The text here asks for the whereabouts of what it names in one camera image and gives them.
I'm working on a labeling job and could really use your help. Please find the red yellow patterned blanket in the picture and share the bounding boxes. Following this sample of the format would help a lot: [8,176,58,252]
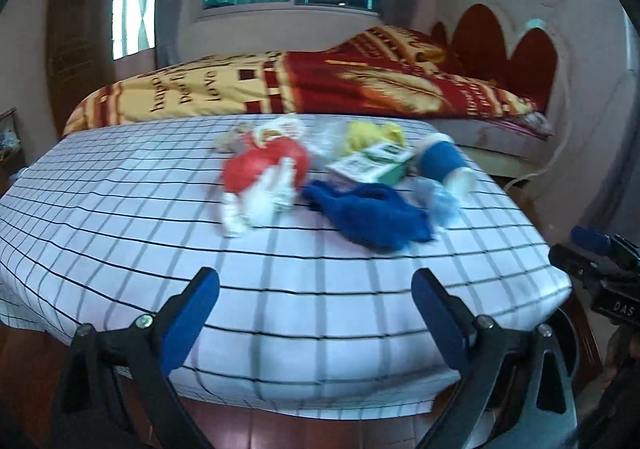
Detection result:
[63,25,536,136]

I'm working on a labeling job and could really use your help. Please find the yellow cloth bundle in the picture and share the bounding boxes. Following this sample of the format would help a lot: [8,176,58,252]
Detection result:
[345,120,407,154]

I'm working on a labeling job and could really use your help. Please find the green white carton box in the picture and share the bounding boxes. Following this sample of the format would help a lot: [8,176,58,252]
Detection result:
[326,142,413,187]

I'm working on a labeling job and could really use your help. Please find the clear plastic bag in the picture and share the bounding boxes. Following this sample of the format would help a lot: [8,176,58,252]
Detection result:
[302,118,347,169]

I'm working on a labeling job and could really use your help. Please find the red white snack wrapper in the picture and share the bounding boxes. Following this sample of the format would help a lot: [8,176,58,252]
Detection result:
[214,115,306,153]

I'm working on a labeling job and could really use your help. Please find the brown wooden door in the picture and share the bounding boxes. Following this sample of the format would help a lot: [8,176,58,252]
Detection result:
[44,0,112,135]

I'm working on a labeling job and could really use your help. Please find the blue white paper cup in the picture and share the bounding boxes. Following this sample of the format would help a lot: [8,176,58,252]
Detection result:
[414,132,476,200]

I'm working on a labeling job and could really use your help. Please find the red plastic bag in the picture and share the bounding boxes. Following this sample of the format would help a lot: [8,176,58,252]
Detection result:
[221,137,310,194]

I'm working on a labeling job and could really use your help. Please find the blue cloth rag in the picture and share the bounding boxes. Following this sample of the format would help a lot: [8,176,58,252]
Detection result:
[302,180,434,253]

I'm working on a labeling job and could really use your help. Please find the bed with red headboard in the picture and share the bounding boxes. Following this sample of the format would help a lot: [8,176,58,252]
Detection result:
[62,2,576,180]

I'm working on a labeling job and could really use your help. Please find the white grid tablecloth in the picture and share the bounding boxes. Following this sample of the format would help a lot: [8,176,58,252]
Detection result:
[1,115,572,420]

